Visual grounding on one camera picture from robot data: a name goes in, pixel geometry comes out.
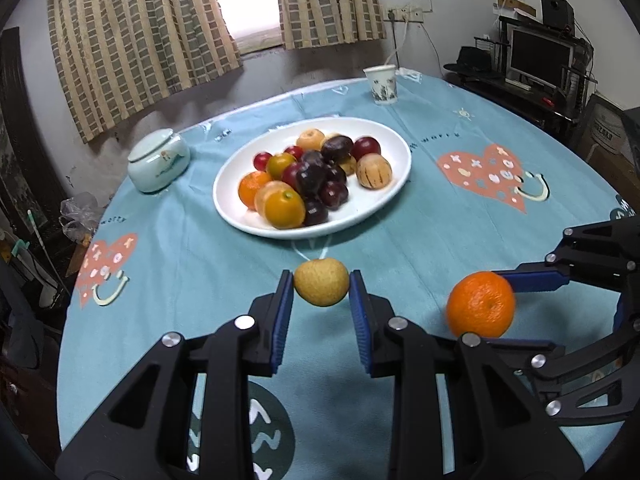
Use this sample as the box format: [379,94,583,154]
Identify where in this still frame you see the right checked curtain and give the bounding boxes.
[278,0,385,50]

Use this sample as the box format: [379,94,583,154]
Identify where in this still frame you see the wall power socket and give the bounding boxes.
[383,6,424,24]

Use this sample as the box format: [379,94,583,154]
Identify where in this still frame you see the checked curtain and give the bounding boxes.
[278,0,385,50]
[47,0,241,143]

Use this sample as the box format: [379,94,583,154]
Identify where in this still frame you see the blue patterned tablecloth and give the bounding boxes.
[58,76,636,479]

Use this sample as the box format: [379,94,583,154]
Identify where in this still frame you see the green-orange tangerine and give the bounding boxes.
[265,190,306,230]

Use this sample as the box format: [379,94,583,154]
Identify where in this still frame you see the black hat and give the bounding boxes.
[444,46,499,79]

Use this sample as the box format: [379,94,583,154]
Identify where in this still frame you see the dark mangosteen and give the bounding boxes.
[320,134,354,162]

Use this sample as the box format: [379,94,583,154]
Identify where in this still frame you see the small red cherry fruit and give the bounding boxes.
[253,152,272,172]

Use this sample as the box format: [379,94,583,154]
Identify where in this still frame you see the left checked curtain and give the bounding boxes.
[47,0,241,143]

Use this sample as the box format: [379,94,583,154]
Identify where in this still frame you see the teal broom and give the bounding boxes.
[12,209,66,291]

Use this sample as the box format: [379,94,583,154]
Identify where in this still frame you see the white power cable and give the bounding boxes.
[383,19,411,68]

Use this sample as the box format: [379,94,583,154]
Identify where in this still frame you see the small yellow round fruit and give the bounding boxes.
[294,258,349,307]

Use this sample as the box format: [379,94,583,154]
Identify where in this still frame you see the white round plate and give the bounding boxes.
[213,117,411,240]

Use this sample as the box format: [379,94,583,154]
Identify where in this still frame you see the computer monitor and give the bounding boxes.
[506,25,576,89]

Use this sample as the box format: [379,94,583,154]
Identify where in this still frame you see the pale green lidded jar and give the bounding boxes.
[127,128,191,194]

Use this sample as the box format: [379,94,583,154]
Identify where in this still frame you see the dark purple plum with sticker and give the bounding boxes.
[296,162,328,197]

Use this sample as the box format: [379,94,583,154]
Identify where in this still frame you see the small red plum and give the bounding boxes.
[284,145,305,160]

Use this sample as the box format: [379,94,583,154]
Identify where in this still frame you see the orange mandarin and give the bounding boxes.
[266,153,297,180]
[238,171,272,210]

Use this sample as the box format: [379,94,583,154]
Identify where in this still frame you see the plastic bag of fruit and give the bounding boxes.
[58,192,104,244]

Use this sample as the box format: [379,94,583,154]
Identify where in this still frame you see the patterned paper cup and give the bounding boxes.
[363,65,398,105]

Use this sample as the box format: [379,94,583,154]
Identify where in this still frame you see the large bright orange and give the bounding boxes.
[446,271,516,338]

